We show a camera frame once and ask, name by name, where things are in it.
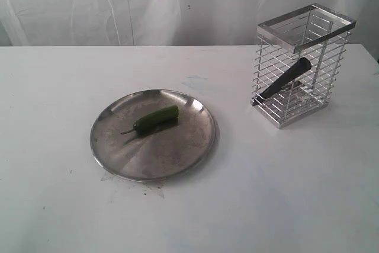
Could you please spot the white backdrop curtain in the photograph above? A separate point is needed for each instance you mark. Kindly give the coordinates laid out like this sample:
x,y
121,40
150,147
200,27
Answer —
x,y
159,22

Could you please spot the black kitchen knife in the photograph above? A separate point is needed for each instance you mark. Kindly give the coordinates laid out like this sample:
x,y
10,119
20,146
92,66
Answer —
x,y
297,69

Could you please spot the chrome wire utensil holder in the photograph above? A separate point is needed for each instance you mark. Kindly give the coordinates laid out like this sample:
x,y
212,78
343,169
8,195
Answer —
x,y
298,59

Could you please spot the round steel plate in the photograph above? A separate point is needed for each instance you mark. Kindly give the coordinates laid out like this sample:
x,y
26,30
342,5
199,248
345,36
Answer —
x,y
164,151

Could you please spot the green chili pepper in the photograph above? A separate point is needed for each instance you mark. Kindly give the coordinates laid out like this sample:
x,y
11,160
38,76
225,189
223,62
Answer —
x,y
154,119

